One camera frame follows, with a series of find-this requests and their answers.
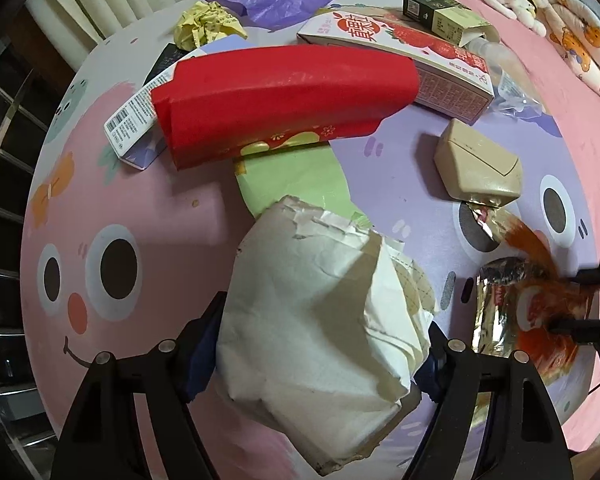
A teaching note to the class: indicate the white paper bag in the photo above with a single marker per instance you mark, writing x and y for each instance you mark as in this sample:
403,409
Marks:
305,310

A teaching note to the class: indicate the clear plastic bottle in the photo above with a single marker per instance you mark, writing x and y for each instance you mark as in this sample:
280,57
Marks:
500,60

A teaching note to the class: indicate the black box with barcode label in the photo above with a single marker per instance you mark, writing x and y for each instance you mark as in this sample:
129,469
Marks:
130,125

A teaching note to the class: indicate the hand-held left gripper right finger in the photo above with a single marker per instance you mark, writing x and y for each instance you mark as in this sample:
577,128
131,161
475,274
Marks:
432,371

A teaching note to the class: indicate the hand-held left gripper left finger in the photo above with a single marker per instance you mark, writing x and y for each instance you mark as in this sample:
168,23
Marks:
205,340

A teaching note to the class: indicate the dark green box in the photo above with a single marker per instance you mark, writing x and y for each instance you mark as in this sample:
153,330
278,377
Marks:
445,17

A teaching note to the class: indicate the white plush toy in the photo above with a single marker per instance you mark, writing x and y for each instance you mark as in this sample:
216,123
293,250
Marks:
510,0

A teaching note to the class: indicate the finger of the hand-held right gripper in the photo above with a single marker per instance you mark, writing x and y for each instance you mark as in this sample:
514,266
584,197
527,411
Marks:
597,277
585,331

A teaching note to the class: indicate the crumpled yellow paper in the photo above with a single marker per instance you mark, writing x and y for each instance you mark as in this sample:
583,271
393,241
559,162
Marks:
205,25

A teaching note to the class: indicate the red gift box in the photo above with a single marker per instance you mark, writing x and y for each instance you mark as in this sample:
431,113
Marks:
280,95

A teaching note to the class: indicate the orange foil snack wrapper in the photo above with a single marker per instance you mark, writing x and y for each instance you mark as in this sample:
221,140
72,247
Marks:
500,305

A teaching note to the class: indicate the beige box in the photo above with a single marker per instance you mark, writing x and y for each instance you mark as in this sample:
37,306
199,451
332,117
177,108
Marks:
475,160

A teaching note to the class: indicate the strawberry print carton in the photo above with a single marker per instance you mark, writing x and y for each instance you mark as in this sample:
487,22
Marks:
360,30

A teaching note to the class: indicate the metal rail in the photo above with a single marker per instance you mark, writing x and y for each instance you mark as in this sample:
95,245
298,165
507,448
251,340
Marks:
2,132

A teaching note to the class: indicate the printed blanket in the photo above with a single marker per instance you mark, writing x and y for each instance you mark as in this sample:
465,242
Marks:
145,200

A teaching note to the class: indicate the tiger print pillow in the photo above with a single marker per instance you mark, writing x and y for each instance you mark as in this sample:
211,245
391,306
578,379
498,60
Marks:
580,45

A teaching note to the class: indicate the pink bed sheet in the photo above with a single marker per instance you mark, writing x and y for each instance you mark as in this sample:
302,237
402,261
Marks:
580,160

